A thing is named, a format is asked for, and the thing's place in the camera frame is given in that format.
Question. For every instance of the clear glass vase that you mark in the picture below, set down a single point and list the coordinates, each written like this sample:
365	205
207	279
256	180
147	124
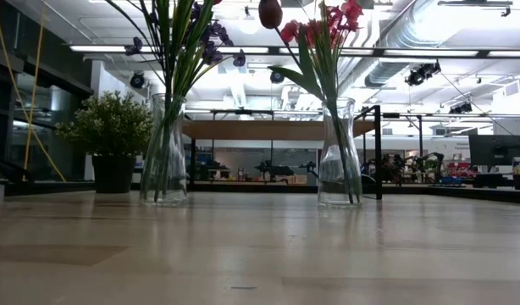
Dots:
328	178
175	178

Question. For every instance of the purple artificial flower bunch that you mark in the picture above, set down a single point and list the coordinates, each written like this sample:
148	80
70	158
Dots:
212	53

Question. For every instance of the wooden shelf with black legs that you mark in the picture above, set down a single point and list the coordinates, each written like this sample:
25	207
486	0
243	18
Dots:
264	129

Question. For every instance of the black ceiling spotlight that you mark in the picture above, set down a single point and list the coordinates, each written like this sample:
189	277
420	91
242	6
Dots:
421	74
277	76
461	108
137	80

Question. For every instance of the round ceiling lamp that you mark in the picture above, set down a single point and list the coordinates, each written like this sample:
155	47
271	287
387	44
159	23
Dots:
248	25

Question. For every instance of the long ceiling light strip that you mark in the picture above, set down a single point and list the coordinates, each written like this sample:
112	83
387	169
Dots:
431	53
357	51
510	53
99	48

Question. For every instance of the potted green plant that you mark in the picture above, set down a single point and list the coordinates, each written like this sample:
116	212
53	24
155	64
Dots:
107	127

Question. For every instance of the black computer monitor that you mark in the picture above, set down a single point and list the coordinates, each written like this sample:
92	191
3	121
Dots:
495	149

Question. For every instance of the silver ventilation duct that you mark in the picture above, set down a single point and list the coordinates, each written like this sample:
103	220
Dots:
387	72

